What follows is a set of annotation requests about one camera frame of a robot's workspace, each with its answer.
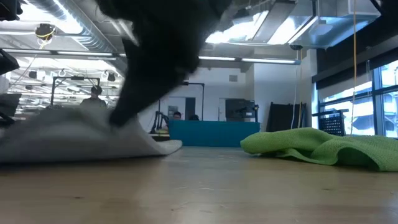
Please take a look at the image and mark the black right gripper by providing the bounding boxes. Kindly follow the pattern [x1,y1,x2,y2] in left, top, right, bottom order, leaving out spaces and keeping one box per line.
[96,0,233,128]

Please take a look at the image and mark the grey microfiber towel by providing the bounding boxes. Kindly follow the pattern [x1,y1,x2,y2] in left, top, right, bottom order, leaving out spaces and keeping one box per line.
[0,107,183,165]

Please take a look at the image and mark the green microfiber towel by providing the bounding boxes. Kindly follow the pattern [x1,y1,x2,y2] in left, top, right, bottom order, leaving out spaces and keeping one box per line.
[240,127,398,172]

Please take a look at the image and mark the blue plastic basket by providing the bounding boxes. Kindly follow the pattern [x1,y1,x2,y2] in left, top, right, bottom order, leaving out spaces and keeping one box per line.
[169,120,261,148]

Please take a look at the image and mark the dark door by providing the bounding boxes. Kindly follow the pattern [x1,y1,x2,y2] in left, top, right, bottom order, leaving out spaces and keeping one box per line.
[185,96,197,121]

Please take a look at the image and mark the black cabinet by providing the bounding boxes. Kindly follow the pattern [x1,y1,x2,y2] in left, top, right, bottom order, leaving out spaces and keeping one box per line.
[225,98,259,122]

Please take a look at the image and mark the dark monitor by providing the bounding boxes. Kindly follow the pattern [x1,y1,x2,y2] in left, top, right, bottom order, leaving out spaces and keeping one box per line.
[0,93,22,125]

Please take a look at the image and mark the black leaning panels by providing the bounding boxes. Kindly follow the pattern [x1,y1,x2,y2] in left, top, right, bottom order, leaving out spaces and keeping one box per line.
[266,101,307,131]

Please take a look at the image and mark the black perforated crate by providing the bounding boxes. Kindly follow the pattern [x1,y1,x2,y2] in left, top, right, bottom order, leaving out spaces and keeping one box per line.
[312,108,349,137]

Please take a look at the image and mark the wall poster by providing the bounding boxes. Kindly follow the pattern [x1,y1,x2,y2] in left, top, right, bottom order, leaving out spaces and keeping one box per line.
[167,105,179,121]

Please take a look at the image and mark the yellow hanging cord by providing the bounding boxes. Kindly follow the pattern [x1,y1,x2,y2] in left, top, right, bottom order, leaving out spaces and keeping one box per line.
[350,0,358,136]

